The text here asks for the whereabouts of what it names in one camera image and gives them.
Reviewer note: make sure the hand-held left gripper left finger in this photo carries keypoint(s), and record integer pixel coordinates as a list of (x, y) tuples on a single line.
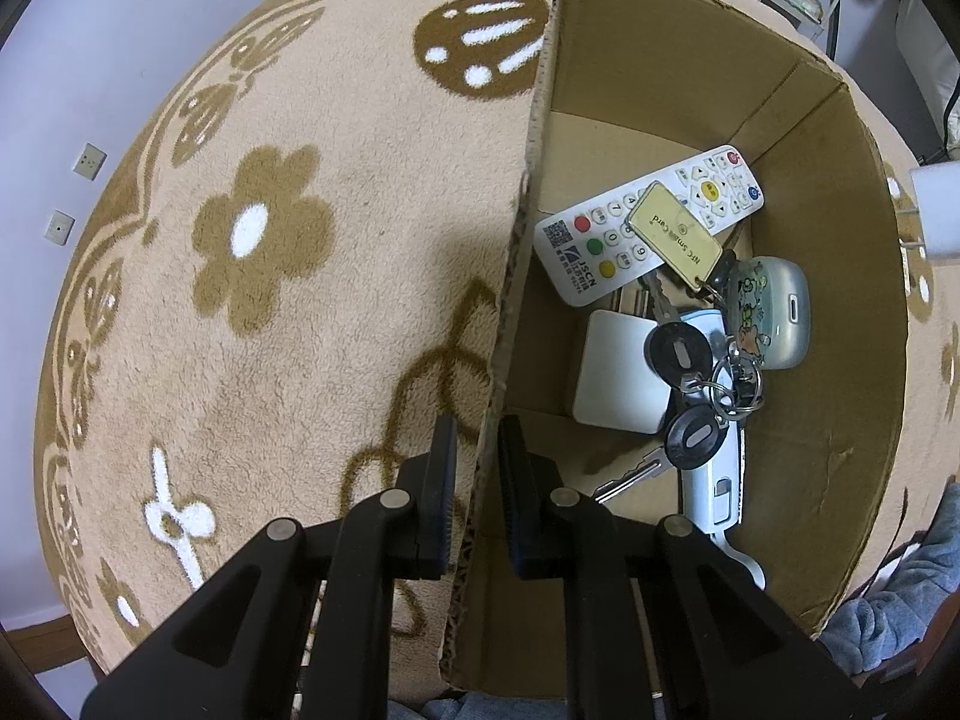
[(448, 499)]

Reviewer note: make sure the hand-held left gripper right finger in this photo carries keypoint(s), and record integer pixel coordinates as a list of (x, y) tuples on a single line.
[(511, 499)]

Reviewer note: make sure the cardboard box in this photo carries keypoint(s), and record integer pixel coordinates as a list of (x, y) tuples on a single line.
[(825, 405)]

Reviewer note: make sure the long silver key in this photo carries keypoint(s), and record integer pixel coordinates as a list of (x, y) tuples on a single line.
[(634, 476)]

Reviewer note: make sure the white square charger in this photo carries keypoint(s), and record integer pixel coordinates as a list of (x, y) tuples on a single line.
[(611, 375)]

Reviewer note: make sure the round black key fob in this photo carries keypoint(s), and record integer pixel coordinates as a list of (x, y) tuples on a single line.
[(694, 436), (679, 354)]

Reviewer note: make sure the white and blue handheld device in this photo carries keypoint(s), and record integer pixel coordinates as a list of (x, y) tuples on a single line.
[(716, 495)]

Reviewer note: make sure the white remote control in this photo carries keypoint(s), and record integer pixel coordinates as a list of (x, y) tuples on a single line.
[(570, 270)]

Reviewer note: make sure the beige flower pattern blanket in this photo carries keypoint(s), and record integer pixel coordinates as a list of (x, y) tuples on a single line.
[(300, 315)]

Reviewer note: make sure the small silver keys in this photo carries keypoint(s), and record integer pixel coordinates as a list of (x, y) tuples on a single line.
[(649, 296)]

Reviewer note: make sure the yellow card key tag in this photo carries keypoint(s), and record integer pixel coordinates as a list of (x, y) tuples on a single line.
[(667, 229)]

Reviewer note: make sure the cartoon print earbuds case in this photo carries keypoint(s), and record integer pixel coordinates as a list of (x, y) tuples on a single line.
[(780, 315)]

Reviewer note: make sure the white metal rack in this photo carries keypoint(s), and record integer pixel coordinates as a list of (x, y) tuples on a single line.
[(840, 7)]

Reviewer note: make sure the white wall socket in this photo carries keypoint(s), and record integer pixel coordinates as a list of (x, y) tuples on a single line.
[(58, 226), (90, 161)]

